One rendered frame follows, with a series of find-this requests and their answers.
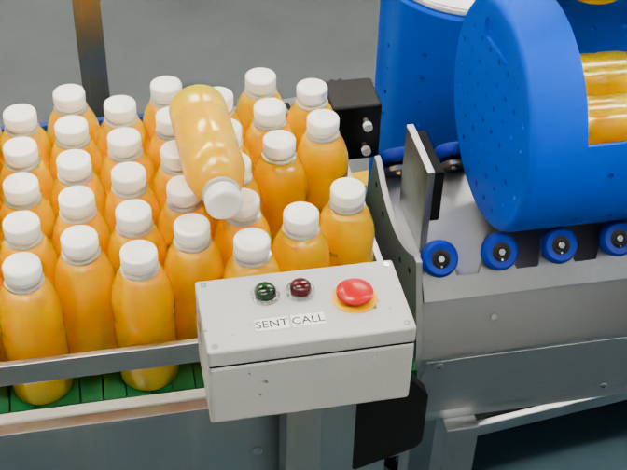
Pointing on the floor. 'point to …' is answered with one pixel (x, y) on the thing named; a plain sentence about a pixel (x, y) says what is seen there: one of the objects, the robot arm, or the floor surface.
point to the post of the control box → (300, 440)
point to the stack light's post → (91, 53)
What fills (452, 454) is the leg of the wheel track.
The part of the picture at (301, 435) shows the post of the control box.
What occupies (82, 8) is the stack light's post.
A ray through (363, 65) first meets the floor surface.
